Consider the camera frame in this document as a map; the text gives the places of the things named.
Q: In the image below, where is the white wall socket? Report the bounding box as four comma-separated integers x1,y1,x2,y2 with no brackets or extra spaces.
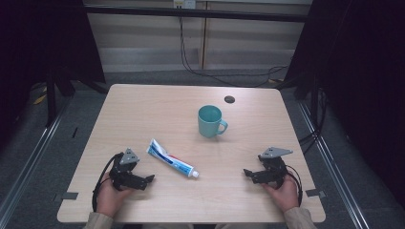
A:
172,0,197,10

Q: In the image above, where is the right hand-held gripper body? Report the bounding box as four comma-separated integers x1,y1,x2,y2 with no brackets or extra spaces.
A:
253,146,294,191

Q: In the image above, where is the person's left hand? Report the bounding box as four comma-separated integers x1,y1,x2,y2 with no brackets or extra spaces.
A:
96,173,136,219

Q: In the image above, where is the metal floor rail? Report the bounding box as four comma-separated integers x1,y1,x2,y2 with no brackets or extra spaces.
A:
0,94,71,221
297,100,371,229

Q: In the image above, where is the grey tape strip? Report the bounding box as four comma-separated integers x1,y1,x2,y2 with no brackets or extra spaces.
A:
305,188,327,198

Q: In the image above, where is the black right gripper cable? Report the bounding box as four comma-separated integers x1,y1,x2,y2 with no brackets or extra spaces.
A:
284,164,304,206

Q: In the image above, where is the black curtain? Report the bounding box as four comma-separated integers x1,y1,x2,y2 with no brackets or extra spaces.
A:
0,0,107,152
282,0,405,209

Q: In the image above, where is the teal mug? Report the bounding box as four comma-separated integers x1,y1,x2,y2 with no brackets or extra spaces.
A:
197,104,229,139

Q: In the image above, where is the yellow floor tape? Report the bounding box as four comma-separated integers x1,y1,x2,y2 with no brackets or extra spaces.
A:
32,87,48,106

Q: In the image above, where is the blue white toothpaste tube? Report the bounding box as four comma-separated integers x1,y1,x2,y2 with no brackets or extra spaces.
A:
145,137,201,179

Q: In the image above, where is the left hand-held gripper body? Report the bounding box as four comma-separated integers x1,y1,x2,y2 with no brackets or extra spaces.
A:
109,147,145,192

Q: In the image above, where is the black metal stand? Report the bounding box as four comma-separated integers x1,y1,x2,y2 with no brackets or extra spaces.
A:
45,68,76,129

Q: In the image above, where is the black horizontal bar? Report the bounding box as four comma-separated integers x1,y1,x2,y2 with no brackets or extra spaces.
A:
83,5,309,24

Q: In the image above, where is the person's right hand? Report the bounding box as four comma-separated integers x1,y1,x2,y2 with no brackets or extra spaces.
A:
261,173,301,214

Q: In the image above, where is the black wall cable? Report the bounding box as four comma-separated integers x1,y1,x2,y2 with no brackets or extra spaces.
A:
178,15,289,89

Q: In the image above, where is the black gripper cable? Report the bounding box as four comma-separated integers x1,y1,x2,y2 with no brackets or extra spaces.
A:
284,164,304,206
92,152,124,213

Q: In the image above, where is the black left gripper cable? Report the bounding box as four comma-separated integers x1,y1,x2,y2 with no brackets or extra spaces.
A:
92,152,124,213

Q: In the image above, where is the black floor cable bundle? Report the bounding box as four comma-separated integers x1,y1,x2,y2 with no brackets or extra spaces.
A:
298,88,330,155

